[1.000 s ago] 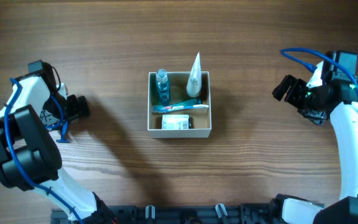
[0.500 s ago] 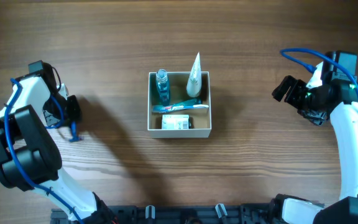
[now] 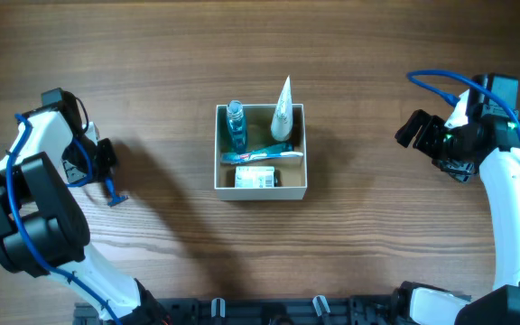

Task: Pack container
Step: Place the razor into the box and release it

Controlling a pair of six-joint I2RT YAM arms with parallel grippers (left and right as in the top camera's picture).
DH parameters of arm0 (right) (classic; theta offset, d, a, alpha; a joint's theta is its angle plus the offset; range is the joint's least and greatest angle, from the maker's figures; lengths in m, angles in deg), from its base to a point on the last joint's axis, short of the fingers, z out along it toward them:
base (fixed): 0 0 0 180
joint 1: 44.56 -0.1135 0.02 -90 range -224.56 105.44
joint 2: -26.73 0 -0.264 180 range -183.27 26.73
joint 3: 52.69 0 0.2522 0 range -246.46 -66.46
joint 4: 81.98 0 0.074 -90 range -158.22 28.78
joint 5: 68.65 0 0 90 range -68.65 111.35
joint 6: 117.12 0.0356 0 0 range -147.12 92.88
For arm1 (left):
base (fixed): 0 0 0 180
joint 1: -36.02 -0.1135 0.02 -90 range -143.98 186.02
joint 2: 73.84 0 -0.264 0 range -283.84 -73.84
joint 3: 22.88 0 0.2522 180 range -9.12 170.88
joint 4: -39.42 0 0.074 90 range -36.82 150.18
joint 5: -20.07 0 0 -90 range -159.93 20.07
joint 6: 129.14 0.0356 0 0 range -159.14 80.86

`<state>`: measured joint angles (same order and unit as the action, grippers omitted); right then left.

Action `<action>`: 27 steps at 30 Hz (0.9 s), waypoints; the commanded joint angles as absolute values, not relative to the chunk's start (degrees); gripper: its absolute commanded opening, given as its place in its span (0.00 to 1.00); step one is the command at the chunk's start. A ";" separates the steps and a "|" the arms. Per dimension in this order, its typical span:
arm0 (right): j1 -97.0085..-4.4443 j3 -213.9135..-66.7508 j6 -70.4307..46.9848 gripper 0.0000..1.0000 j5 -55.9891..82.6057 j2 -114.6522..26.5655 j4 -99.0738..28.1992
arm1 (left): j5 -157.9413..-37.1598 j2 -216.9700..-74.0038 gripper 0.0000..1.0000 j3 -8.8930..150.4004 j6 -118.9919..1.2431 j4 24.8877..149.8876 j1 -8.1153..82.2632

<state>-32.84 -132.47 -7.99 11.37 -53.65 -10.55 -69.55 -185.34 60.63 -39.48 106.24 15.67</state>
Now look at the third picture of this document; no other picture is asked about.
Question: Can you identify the blue disposable razor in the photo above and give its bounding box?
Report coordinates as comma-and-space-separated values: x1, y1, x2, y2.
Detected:
105, 177, 128, 207

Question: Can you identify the blue white toothbrush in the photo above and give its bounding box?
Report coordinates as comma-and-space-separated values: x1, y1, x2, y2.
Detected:
220, 152, 304, 164

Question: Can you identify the white lotion tube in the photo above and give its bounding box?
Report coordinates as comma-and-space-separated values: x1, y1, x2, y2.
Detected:
271, 77, 293, 142

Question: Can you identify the teal mouthwash bottle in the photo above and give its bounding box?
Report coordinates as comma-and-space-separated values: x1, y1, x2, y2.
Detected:
226, 100, 248, 153

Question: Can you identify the green soap box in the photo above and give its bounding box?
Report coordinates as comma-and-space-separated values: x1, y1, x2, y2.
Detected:
235, 166, 277, 189

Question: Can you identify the Colgate toothpaste tube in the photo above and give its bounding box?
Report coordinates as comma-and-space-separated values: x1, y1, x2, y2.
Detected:
248, 142, 293, 155

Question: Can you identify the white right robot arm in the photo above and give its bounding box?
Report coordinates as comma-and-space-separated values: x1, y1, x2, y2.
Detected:
389, 70, 520, 324

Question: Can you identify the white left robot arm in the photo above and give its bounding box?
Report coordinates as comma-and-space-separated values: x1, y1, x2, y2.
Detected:
0, 88, 166, 324

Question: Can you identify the white cardboard box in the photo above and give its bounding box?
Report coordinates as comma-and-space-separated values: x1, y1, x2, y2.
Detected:
213, 104, 308, 201

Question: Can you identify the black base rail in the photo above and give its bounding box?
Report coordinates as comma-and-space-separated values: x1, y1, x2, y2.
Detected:
72, 294, 391, 325

